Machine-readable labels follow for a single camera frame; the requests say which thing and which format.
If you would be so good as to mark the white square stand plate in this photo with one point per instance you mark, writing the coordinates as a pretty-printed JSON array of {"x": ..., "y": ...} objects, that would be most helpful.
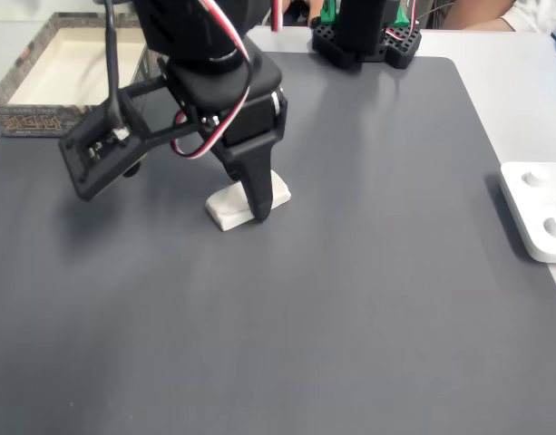
[{"x": 531, "y": 217}]

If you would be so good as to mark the patterned cardboard box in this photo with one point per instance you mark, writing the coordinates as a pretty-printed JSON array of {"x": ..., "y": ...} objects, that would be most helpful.
[{"x": 69, "y": 68}]

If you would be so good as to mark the grey table mat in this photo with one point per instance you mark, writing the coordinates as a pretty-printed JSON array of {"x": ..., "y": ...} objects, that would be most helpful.
[{"x": 305, "y": 294}]

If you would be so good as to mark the green printed bracket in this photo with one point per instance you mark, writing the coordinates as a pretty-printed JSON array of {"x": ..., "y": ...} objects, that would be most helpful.
[{"x": 329, "y": 13}]

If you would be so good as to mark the white block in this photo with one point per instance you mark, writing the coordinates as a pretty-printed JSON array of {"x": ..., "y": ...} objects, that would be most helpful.
[{"x": 227, "y": 208}]

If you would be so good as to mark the person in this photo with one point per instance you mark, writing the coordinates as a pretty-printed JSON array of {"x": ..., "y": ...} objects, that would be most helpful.
[{"x": 540, "y": 16}]

